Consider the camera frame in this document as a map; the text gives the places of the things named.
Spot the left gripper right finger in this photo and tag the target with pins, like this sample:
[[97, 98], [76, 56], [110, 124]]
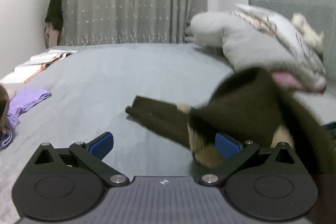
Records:
[[267, 184]]

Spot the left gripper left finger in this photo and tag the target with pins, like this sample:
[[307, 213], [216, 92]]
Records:
[[60, 184]]

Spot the brown sweater with beige patches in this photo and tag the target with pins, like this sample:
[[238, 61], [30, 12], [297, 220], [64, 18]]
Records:
[[249, 105]]

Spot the purple garment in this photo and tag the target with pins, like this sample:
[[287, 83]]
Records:
[[22, 102]]

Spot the grey bed sheet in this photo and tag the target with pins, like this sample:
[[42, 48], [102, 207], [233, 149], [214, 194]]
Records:
[[91, 90]]

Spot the brown fluffy garment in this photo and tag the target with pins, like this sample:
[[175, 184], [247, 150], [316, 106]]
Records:
[[6, 95]]

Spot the pink pillow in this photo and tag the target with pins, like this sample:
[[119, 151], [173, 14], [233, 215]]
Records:
[[287, 81]]

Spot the open book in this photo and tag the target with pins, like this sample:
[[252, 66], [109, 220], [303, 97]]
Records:
[[38, 63]]

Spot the printed grey pillow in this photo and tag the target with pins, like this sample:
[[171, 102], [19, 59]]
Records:
[[288, 35]]

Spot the grey folded duvet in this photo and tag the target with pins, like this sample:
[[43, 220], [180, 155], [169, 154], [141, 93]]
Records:
[[247, 42]]

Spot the pink hanging garment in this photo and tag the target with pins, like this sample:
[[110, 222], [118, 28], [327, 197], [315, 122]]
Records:
[[52, 36]]

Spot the white plush toy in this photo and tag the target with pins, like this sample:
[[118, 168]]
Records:
[[310, 36]]

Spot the dark hanging garment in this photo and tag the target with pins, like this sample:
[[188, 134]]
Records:
[[54, 14]]

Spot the grey headboard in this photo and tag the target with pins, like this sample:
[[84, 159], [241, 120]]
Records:
[[320, 14]]

